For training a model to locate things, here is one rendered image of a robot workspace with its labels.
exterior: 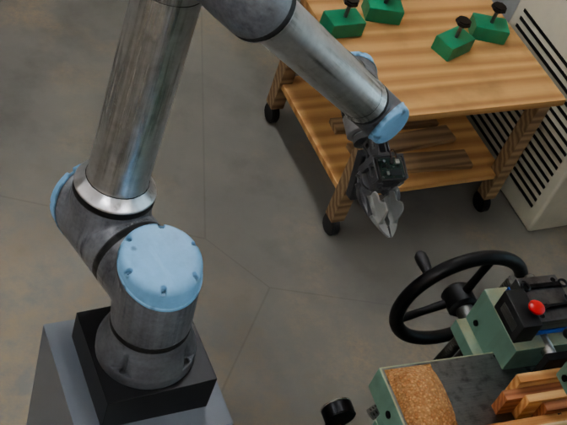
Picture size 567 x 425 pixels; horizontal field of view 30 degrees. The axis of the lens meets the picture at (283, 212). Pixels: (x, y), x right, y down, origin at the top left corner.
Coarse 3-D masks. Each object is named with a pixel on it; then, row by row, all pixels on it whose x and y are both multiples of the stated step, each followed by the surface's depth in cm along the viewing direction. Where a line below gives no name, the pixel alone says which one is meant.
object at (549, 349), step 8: (544, 336) 185; (552, 344) 185; (544, 352) 184; (552, 352) 179; (560, 352) 179; (544, 360) 179; (552, 360) 178; (560, 360) 179; (536, 368) 181; (544, 368) 179; (552, 368) 180
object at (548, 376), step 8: (560, 368) 181; (520, 376) 177; (528, 376) 178; (536, 376) 178; (544, 376) 179; (552, 376) 179; (512, 384) 179; (520, 384) 177; (528, 384) 178; (536, 384) 179; (544, 384) 180
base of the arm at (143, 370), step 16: (96, 336) 197; (112, 336) 192; (192, 336) 198; (96, 352) 196; (112, 352) 192; (128, 352) 190; (144, 352) 189; (160, 352) 190; (176, 352) 193; (192, 352) 198; (112, 368) 193; (128, 368) 192; (144, 368) 191; (160, 368) 192; (176, 368) 194; (128, 384) 193; (144, 384) 193; (160, 384) 194
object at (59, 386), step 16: (48, 336) 207; (64, 336) 208; (48, 352) 208; (64, 352) 206; (48, 368) 209; (64, 368) 203; (80, 368) 204; (48, 384) 211; (64, 384) 201; (80, 384) 202; (32, 400) 227; (48, 400) 213; (64, 400) 200; (80, 400) 200; (208, 400) 207; (32, 416) 229; (48, 416) 215; (64, 416) 202; (80, 416) 198; (96, 416) 198; (160, 416) 202; (176, 416) 203; (192, 416) 204; (208, 416) 205; (224, 416) 206
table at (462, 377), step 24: (456, 336) 195; (432, 360) 183; (456, 360) 185; (480, 360) 186; (384, 384) 178; (456, 384) 181; (480, 384) 182; (504, 384) 184; (384, 408) 178; (456, 408) 178; (480, 408) 179
